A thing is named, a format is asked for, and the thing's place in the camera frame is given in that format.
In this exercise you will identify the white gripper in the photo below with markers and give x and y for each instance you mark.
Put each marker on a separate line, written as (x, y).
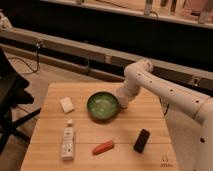
(128, 90)

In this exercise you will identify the white ceramic cup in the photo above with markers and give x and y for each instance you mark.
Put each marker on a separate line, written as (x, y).
(123, 101)

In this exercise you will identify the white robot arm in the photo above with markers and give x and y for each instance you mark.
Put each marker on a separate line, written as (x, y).
(196, 105)

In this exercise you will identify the green ceramic bowl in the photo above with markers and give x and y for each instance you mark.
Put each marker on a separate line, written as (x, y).
(102, 106)

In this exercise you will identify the black phone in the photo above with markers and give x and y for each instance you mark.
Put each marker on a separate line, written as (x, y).
(141, 141)

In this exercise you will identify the orange carrot toy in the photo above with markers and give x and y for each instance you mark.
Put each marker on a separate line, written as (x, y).
(103, 147)

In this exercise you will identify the wooden table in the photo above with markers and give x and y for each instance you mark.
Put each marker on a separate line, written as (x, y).
(144, 112)

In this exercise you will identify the white sponge block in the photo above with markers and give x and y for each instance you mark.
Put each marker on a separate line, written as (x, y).
(67, 105)

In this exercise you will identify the white plastic bottle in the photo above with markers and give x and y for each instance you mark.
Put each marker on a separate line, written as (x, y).
(67, 148)

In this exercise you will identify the black office chair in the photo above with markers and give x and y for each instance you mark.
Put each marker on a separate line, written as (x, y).
(12, 93)

